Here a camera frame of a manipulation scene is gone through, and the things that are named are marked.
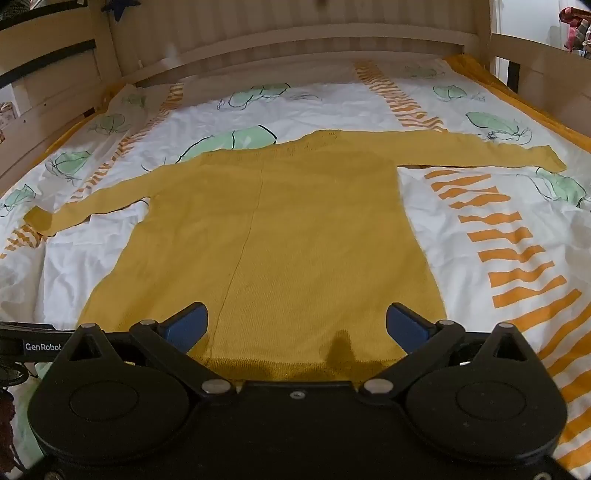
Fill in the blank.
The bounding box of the white leaf-print bed blanket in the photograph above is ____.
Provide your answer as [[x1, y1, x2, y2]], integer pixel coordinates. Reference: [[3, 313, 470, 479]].
[[0, 55, 591, 467]]

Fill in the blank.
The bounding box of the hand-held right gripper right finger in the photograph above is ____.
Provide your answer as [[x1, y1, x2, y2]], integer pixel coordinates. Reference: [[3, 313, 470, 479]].
[[359, 303, 539, 398]]

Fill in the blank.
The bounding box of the dark blue star decoration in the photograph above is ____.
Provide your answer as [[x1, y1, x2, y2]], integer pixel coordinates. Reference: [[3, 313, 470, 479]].
[[103, 0, 140, 22]]

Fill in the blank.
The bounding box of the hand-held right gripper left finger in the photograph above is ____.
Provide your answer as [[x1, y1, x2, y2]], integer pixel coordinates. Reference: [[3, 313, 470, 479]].
[[55, 302, 233, 400]]

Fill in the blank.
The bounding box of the mustard yellow knit sweater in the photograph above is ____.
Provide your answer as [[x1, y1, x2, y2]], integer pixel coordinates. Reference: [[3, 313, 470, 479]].
[[23, 129, 568, 384]]

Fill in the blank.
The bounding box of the light wooden bed frame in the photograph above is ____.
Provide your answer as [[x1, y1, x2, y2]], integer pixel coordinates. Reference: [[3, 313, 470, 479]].
[[0, 0, 591, 195]]

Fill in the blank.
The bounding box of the yellow mattress sheet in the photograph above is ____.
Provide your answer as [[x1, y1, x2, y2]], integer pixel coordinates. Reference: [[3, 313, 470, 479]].
[[445, 54, 591, 154]]

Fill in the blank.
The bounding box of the pile of colourful clothes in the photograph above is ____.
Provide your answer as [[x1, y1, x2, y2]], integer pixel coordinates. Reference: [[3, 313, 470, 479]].
[[558, 6, 591, 52]]

